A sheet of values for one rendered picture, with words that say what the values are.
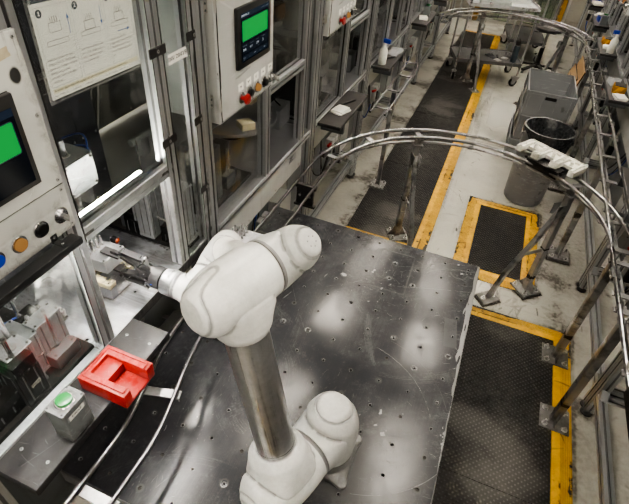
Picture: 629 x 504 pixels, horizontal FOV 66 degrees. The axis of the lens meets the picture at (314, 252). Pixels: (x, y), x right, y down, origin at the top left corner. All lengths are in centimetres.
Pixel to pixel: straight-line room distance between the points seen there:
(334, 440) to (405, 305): 84
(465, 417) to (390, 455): 103
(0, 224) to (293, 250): 61
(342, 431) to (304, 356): 51
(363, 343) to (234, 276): 104
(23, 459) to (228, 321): 74
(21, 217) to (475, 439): 213
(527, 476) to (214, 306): 196
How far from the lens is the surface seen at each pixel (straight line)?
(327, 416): 138
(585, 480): 274
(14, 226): 121
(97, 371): 153
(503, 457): 260
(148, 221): 191
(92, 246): 173
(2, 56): 112
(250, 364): 106
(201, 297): 92
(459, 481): 247
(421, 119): 529
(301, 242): 99
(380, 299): 207
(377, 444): 168
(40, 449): 150
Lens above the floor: 214
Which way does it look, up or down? 41 degrees down
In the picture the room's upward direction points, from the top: 5 degrees clockwise
